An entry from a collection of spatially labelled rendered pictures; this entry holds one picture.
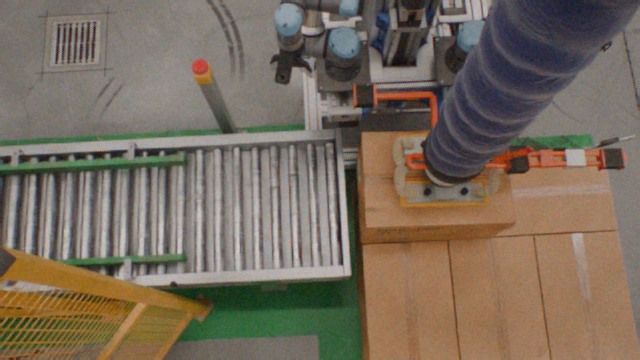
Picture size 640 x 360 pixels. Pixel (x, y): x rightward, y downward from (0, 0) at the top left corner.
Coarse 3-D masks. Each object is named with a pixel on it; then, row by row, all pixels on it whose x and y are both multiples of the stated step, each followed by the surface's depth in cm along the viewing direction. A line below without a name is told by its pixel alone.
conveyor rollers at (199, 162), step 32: (0, 160) 291; (32, 160) 290; (256, 160) 289; (288, 160) 289; (0, 192) 288; (32, 192) 286; (64, 192) 287; (128, 192) 286; (160, 192) 285; (256, 192) 284; (32, 224) 283; (64, 224) 282; (128, 224) 283; (160, 224) 281; (224, 224) 283; (256, 224) 280; (64, 256) 278; (224, 256) 279; (256, 256) 277; (320, 256) 277
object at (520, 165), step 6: (510, 150) 220; (516, 150) 220; (522, 156) 220; (528, 156) 218; (510, 162) 219; (516, 162) 219; (522, 162) 219; (528, 162) 218; (504, 168) 222; (510, 168) 218; (516, 168) 218; (522, 168) 218; (528, 168) 218
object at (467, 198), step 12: (480, 180) 231; (420, 192) 229; (432, 192) 229; (468, 192) 228; (408, 204) 228; (420, 204) 228; (432, 204) 228; (444, 204) 228; (456, 204) 228; (468, 204) 228; (480, 204) 228
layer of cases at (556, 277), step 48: (528, 192) 283; (576, 192) 283; (432, 240) 280; (480, 240) 278; (528, 240) 277; (576, 240) 277; (384, 288) 273; (432, 288) 272; (480, 288) 272; (528, 288) 272; (576, 288) 271; (624, 288) 271; (384, 336) 267; (432, 336) 267; (480, 336) 266; (528, 336) 266; (576, 336) 266; (624, 336) 265
